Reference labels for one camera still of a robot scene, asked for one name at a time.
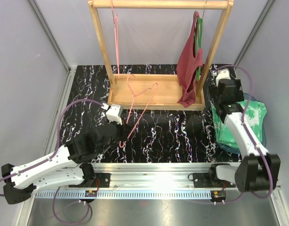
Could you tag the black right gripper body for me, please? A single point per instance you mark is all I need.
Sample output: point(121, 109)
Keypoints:
point(239, 94)

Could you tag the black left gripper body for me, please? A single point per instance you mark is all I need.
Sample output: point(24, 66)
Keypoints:
point(120, 135)

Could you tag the pink wire hanger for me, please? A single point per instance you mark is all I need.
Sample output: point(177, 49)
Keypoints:
point(115, 22)
point(136, 104)

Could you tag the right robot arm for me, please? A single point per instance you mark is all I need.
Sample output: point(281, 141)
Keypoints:
point(258, 170)

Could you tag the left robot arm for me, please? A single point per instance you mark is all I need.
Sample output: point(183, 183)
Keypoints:
point(69, 166)

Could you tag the green plastic hanger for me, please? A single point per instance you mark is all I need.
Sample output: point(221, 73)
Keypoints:
point(197, 44)

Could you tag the teal plastic bin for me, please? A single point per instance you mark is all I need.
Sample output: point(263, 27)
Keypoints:
point(241, 135)

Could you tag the wooden clothes rack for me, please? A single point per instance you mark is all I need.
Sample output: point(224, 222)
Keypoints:
point(169, 91)

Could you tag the maroon tank top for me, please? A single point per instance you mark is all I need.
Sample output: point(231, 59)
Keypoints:
point(188, 63)

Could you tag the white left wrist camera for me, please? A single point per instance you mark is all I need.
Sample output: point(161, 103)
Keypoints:
point(113, 113)

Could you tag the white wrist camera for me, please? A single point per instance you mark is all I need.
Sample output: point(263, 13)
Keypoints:
point(113, 113)
point(221, 74)

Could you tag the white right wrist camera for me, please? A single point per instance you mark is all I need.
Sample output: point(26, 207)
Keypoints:
point(221, 74)

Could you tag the aluminium frame rail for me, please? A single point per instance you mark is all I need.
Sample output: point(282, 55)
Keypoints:
point(53, 66)

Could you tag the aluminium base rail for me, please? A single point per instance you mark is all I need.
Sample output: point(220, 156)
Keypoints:
point(143, 181)

